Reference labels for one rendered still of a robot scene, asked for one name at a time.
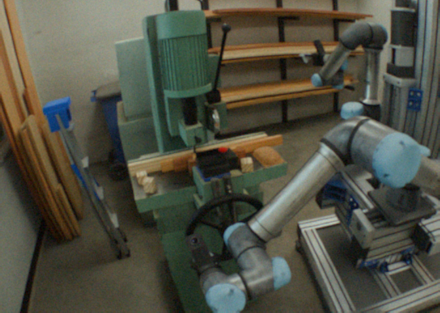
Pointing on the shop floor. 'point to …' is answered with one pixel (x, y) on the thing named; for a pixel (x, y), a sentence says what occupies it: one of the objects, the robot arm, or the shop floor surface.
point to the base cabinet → (188, 304)
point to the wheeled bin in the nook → (120, 173)
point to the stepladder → (80, 164)
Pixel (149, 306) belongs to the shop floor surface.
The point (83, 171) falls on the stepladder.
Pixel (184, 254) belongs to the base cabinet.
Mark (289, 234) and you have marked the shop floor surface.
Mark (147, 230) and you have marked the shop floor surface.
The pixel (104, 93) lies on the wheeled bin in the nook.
